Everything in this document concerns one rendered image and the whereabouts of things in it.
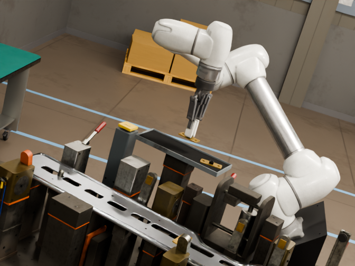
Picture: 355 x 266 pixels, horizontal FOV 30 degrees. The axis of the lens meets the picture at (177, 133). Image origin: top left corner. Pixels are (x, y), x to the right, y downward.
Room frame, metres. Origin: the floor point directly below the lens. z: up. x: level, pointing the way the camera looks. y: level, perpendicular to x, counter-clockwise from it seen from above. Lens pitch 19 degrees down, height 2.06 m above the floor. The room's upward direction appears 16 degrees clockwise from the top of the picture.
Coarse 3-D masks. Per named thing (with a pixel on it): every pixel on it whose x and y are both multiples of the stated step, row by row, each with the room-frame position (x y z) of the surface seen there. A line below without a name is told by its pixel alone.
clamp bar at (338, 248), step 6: (342, 234) 1.93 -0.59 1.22; (348, 234) 1.95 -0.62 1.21; (336, 240) 1.95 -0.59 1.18; (342, 240) 1.92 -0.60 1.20; (348, 240) 1.94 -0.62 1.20; (336, 246) 1.95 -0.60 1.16; (342, 246) 1.95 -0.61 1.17; (336, 252) 1.95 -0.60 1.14; (342, 252) 1.94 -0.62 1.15; (330, 258) 1.94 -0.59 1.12; (336, 258) 1.94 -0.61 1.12; (330, 264) 1.94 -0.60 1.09; (336, 264) 1.93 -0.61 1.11
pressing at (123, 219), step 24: (72, 168) 2.29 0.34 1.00; (72, 192) 2.11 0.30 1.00; (96, 192) 2.16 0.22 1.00; (120, 216) 2.03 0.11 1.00; (144, 216) 2.08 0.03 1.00; (168, 240) 1.97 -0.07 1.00; (192, 240) 2.02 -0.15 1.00; (192, 264) 1.87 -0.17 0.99; (216, 264) 1.90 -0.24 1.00; (240, 264) 1.94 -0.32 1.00
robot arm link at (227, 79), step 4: (224, 64) 2.87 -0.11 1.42; (224, 68) 2.86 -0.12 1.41; (224, 72) 2.85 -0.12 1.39; (228, 72) 2.86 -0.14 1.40; (224, 76) 2.85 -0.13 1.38; (228, 76) 2.86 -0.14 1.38; (224, 80) 2.85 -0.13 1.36; (228, 80) 2.86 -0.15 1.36; (232, 80) 2.87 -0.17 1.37; (220, 84) 2.85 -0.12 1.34; (224, 84) 2.86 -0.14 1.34; (228, 84) 2.88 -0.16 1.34; (216, 88) 2.86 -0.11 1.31; (220, 88) 2.90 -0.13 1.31
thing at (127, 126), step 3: (120, 123) 2.49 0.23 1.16; (123, 123) 2.50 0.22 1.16; (126, 123) 2.51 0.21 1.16; (129, 123) 2.52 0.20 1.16; (120, 126) 2.48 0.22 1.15; (123, 126) 2.47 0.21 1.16; (126, 126) 2.48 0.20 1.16; (129, 126) 2.49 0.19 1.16; (132, 126) 2.50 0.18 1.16; (135, 126) 2.51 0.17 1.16; (126, 129) 2.47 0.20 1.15; (129, 129) 2.46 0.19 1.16; (132, 129) 2.47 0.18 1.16; (135, 129) 2.50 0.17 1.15
